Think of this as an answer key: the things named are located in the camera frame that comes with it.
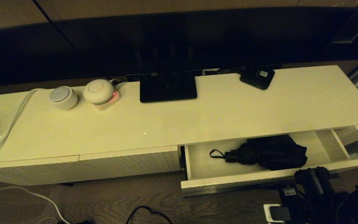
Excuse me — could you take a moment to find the white TV cabinet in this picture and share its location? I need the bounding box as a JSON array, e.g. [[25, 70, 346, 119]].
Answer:
[[0, 65, 358, 187]]

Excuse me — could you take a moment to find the white speaker with grey top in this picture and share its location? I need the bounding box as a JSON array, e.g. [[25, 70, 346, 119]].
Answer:
[[49, 86, 78, 110]]

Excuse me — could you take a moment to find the white cabinet drawer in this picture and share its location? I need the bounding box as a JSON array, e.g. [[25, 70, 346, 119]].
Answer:
[[181, 128, 358, 197]]

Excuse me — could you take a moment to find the white ribbed cabinet door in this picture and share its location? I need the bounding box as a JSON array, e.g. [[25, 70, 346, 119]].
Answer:
[[0, 156, 80, 186], [79, 146, 181, 181]]

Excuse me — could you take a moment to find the white round dome device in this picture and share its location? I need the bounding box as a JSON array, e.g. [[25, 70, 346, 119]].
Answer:
[[83, 79, 115, 105]]

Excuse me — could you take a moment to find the black floor cable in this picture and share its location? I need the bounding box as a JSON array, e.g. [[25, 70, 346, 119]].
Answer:
[[126, 205, 173, 224]]

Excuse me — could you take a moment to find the black umbrella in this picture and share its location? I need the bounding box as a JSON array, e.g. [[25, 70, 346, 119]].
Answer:
[[210, 135, 308, 171]]

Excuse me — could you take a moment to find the black flat television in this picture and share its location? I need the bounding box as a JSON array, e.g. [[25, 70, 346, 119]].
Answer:
[[0, 8, 358, 87]]

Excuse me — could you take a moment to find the black box with white label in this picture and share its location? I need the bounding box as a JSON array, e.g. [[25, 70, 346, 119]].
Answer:
[[240, 66, 275, 90]]

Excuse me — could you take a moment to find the thick white power cable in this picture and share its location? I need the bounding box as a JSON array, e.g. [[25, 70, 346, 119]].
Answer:
[[0, 89, 71, 224]]

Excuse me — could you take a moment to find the white power strip red light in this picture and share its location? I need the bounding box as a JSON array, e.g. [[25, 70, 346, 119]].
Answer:
[[95, 90, 121, 111]]

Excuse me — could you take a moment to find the thin black wall cable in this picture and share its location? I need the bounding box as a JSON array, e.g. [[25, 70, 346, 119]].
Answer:
[[32, 0, 112, 80]]

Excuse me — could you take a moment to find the black television base plate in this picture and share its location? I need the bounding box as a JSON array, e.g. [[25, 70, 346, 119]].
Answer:
[[140, 72, 197, 103]]

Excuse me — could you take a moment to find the black coiled cable with plug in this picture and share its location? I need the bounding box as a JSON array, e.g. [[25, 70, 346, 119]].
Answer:
[[58, 219, 94, 224]]

